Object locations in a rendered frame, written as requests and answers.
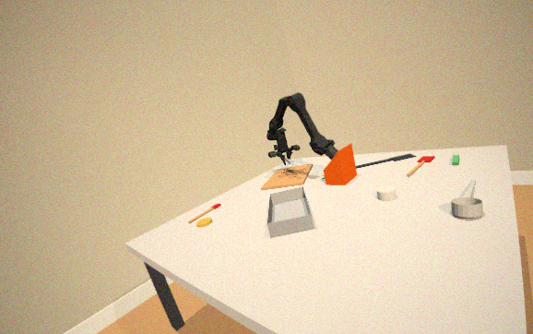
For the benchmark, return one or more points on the small green block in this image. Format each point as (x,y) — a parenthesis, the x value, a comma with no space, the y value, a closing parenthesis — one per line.
(455,160)

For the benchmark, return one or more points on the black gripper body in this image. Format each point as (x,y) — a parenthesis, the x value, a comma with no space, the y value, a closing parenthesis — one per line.
(283,147)

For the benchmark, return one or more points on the grey roasting tin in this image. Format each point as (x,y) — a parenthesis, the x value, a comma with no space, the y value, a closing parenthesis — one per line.
(289,212)

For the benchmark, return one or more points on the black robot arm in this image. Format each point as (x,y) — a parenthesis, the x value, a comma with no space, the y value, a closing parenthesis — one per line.
(297,103)

